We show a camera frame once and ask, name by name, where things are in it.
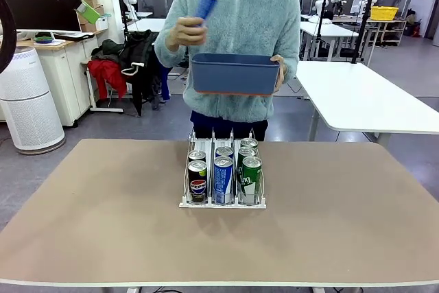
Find red floor equipment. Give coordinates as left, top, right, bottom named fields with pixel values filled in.
left=403, top=20, right=422, bottom=38

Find white cylindrical air purifier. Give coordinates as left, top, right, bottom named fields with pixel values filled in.
left=0, top=45, right=66, bottom=156

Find black Pepsi can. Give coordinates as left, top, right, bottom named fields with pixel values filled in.
left=187, top=150, right=207, bottom=164
left=187, top=159, right=209, bottom=204

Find green round tray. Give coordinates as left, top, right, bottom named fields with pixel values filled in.
left=33, top=34, right=58, bottom=46

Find red jacket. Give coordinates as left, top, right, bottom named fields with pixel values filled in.
left=86, top=59, right=128, bottom=101

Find yellow plastic basket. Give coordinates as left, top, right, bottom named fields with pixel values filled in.
left=370, top=5, right=400, bottom=21

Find black jacket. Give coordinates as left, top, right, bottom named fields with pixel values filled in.
left=91, top=30, right=164, bottom=118

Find white office cabinet desk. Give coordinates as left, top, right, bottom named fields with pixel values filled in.
left=16, top=30, right=100, bottom=128

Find white clothes cart frame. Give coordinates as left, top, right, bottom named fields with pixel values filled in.
left=81, top=61, right=125, bottom=115

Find person's left forearm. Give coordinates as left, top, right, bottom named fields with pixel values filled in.
left=279, top=51, right=301, bottom=84

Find wooden shelf table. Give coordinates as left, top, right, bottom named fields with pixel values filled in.
left=368, top=18, right=408, bottom=47

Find person in grey fleece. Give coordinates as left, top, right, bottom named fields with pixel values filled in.
left=154, top=0, right=302, bottom=124

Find white background table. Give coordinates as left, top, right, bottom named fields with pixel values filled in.
left=298, top=20, right=370, bottom=62
left=125, top=17, right=167, bottom=35

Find person's right hand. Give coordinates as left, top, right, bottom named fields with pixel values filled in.
left=165, top=15, right=208, bottom=47

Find dark navy trousers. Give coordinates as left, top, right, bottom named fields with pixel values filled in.
left=190, top=110, right=269, bottom=142

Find large white table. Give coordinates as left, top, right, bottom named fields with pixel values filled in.
left=294, top=61, right=439, bottom=152

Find black computer monitor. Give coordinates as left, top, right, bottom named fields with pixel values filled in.
left=0, top=0, right=82, bottom=33

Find person's left hand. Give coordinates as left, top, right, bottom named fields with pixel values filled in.
left=270, top=54, right=288, bottom=94

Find blue Pocari Sweat can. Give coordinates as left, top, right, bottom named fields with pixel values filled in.
left=215, top=145, right=235, bottom=160
left=194, top=0, right=220, bottom=28
left=213, top=155, right=235, bottom=204

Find person's right forearm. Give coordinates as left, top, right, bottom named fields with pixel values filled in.
left=154, top=18, right=189, bottom=67

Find green Sprite can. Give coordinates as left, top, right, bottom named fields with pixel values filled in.
left=237, top=147, right=259, bottom=162
left=237, top=156, right=263, bottom=204
left=239, top=137, right=259, bottom=150

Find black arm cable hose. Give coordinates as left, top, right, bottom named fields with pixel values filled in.
left=0, top=0, right=17, bottom=73

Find blue bin with orange handles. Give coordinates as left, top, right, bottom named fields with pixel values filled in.
left=191, top=52, right=281, bottom=97

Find black tripod stand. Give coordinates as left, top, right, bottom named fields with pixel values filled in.
left=310, top=0, right=332, bottom=62
left=351, top=0, right=378, bottom=65

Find white wire can dispenser rack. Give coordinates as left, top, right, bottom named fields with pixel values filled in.
left=178, top=127, right=268, bottom=210

